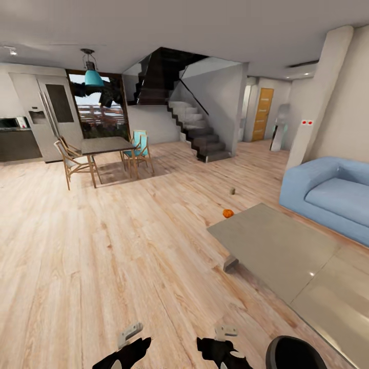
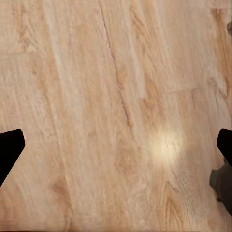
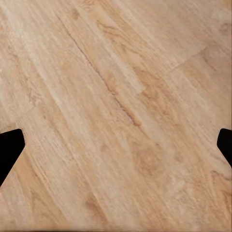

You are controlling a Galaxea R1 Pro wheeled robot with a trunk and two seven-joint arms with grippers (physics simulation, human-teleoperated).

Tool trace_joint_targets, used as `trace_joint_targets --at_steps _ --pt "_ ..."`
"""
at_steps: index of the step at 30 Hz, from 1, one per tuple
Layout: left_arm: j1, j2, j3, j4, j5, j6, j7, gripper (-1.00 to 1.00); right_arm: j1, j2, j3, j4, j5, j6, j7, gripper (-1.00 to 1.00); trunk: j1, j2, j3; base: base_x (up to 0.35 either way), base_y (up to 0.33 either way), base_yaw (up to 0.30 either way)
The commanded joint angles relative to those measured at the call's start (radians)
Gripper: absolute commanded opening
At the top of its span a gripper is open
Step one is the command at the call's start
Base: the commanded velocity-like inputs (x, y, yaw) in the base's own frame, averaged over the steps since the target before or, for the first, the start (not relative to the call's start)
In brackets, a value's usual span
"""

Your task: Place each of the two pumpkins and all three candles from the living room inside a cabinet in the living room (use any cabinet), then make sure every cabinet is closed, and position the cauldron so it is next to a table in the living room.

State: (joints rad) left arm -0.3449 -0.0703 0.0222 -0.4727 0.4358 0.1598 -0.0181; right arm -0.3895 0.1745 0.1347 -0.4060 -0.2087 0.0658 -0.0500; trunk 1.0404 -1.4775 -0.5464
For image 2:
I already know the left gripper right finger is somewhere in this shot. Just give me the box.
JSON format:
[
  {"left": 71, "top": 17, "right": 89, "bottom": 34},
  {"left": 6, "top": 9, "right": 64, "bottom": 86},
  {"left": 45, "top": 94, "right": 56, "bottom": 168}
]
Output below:
[{"left": 217, "top": 128, "right": 232, "bottom": 166}]

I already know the cauldron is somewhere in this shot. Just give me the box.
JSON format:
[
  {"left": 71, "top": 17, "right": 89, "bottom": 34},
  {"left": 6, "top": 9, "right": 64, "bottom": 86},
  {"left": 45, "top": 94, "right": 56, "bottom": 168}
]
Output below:
[{"left": 209, "top": 159, "right": 232, "bottom": 216}]

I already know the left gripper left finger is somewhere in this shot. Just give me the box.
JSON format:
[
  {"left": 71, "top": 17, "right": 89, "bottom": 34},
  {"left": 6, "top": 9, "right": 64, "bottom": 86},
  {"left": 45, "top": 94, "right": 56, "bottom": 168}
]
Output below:
[{"left": 0, "top": 129, "right": 25, "bottom": 186}]

